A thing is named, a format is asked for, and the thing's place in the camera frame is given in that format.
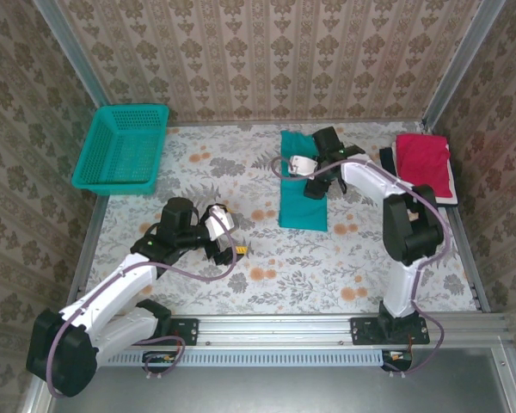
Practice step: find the aluminium mounting rail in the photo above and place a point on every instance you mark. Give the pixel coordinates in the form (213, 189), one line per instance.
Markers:
(275, 329)

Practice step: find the red folded t-shirt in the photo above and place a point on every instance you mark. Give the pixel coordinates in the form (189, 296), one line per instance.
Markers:
(423, 165)

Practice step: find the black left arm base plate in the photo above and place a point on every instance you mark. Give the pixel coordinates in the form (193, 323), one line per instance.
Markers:
(187, 331)

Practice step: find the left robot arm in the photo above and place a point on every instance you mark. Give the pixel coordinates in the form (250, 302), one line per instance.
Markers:
(112, 292)

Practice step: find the grey metal panel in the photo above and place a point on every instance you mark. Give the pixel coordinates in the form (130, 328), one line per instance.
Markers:
(275, 391)

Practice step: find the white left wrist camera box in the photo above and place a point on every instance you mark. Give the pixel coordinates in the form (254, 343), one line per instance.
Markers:
(221, 221)

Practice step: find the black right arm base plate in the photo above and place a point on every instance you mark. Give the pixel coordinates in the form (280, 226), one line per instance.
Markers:
(363, 331)

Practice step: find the stack of folded clothes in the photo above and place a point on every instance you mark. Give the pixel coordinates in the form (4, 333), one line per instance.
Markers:
(388, 159)

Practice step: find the aluminium frame post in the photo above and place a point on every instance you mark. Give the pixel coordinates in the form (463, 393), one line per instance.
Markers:
(460, 64)
(81, 69)

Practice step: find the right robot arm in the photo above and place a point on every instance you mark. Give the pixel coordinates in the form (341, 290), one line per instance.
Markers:
(400, 284)

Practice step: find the black connector box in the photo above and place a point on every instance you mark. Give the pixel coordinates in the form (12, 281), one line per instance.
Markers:
(159, 363)
(397, 361)

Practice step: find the teal t-shirt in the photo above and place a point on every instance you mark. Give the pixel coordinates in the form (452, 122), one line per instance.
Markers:
(301, 211)

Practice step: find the floral tablecloth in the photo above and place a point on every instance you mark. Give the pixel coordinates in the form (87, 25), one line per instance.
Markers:
(284, 279)

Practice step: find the teal plastic basket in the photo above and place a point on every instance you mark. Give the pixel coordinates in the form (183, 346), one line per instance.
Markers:
(120, 150)

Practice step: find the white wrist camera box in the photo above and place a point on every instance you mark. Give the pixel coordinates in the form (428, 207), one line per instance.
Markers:
(304, 165)
(221, 221)

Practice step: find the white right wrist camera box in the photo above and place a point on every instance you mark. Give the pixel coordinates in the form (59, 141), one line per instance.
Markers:
(304, 165)

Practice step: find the white folded t-shirt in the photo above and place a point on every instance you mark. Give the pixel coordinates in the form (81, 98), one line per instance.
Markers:
(453, 189)

